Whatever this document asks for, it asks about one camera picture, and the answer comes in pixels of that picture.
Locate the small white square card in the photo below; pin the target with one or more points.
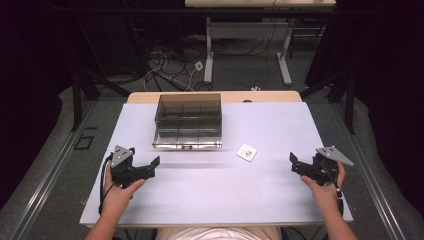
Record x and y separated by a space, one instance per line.
247 152

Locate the clear smoky drawer box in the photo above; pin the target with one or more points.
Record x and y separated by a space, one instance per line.
188 121

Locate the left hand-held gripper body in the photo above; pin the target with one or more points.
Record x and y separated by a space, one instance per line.
124 165

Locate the white mat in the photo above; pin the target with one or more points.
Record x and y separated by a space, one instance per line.
216 186

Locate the white-legged background desk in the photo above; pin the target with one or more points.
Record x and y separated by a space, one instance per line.
246 30

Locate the person's right hand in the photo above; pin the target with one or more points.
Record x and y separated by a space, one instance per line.
326 193

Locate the person's left hand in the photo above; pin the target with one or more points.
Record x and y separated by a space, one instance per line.
119 195

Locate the person's light clothing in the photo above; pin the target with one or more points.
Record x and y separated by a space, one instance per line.
218 234

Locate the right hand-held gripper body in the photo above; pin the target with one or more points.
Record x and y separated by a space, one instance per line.
325 163

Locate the black metal stand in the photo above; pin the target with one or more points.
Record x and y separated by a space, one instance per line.
340 86
86 83

